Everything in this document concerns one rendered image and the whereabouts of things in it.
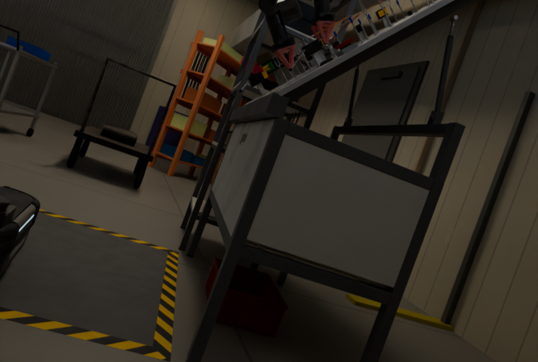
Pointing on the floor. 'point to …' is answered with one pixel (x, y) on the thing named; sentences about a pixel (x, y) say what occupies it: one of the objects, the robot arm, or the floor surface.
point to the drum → (166, 131)
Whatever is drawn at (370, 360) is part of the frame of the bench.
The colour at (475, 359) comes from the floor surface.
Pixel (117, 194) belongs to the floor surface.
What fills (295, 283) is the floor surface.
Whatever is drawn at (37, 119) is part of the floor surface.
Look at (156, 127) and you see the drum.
